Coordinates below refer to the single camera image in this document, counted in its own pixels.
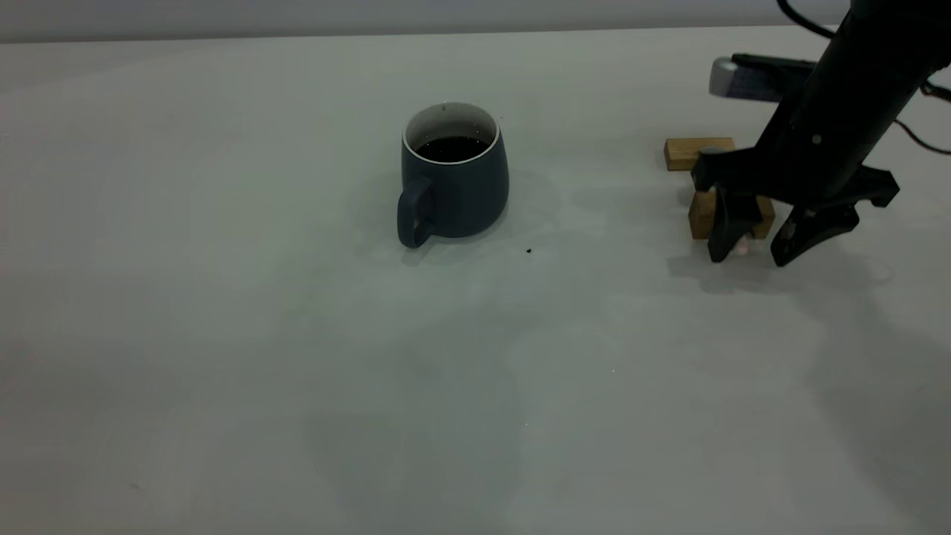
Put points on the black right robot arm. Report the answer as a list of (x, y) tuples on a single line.
[(884, 44)]

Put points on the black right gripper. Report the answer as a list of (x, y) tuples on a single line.
[(813, 163)]

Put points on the flat rectangular wooden block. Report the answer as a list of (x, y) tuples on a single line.
[(683, 154)]

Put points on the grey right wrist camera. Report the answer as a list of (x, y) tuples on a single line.
[(750, 78)]

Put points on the dark grey ceramic mug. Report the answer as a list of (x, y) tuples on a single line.
[(461, 193)]

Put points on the arch shaped wooden block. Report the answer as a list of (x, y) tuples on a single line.
[(702, 215)]

